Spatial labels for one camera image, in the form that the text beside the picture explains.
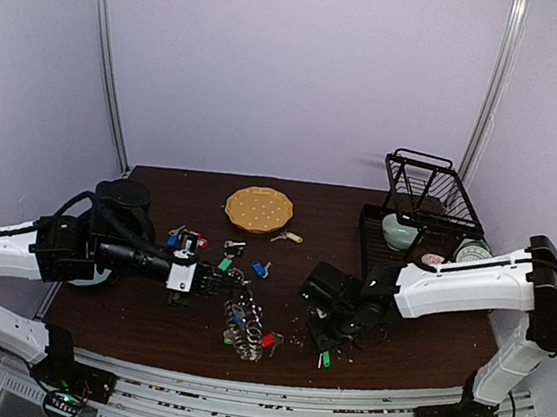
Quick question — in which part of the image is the key with green tag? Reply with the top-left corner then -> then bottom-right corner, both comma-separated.
217,257 -> 232,272
317,351 -> 332,369

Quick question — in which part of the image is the key with red tag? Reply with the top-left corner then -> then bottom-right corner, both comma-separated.
260,332 -> 285,357
181,230 -> 208,249

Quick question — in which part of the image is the large ring of keyrings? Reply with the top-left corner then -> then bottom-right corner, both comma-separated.
217,266 -> 273,364

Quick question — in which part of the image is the key with blue tag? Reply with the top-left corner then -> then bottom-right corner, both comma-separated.
167,225 -> 186,249

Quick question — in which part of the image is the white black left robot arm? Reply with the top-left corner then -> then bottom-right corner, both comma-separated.
0,179 -> 246,390

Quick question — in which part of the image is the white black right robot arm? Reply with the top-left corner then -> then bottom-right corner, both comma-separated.
298,235 -> 557,417

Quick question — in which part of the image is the key with light-blue tag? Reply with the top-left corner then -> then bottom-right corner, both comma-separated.
251,261 -> 272,278

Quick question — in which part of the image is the key with black tag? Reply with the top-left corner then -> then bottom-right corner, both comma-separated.
223,240 -> 246,259

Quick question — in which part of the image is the key with yellow tag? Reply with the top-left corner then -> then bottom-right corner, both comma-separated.
271,231 -> 303,244

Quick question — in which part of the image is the yellow dotted plate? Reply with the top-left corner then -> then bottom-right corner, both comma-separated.
224,186 -> 294,234

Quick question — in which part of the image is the light blue plate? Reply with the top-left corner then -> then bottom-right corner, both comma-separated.
68,270 -> 117,288

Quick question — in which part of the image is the pale green bowl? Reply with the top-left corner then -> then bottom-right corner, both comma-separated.
381,213 -> 419,252

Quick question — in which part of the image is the pink patterned bowl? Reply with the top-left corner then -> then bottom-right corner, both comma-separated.
421,253 -> 446,266

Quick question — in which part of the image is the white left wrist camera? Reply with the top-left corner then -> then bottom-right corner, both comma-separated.
165,261 -> 197,293

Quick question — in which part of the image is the aluminium front rail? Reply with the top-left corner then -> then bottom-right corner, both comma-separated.
0,349 -> 537,417

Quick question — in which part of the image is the black wire dish rack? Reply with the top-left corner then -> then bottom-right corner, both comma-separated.
359,148 -> 485,276

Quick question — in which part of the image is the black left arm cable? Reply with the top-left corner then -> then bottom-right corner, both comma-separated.
0,181 -> 98,248

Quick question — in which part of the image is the left aluminium corner post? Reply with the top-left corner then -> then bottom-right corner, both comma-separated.
95,0 -> 132,177

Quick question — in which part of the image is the aluminium corner post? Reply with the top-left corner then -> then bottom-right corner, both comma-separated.
459,0 -> 530,188
95,0 -> 132,177

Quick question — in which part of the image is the right aluminium corner post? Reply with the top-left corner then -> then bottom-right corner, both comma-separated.
459,0 -> 530,188

